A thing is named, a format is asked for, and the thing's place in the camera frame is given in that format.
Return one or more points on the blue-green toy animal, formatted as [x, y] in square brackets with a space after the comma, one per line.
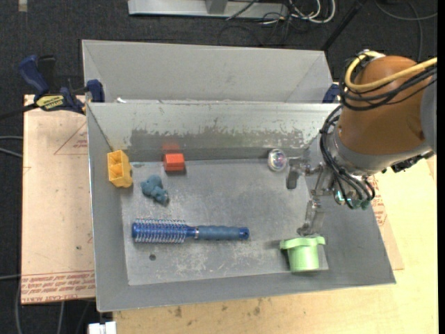
[154, 188]

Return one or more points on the blue hairbrush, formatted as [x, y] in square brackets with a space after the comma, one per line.
[187, 231]

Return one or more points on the red block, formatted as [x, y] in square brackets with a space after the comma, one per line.
[174, 162]

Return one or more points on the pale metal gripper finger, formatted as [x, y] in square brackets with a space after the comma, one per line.
[318, 223]
[308, 218]

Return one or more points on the grey metal bin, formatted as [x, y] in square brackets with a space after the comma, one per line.
[222, 200]

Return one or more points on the yellow two-slot box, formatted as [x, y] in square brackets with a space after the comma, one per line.
[120, 169]

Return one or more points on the light green flanged cup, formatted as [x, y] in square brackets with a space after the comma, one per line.
[303, 254]

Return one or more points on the black cylinder on white bracket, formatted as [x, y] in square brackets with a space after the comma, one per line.
[405, 164]

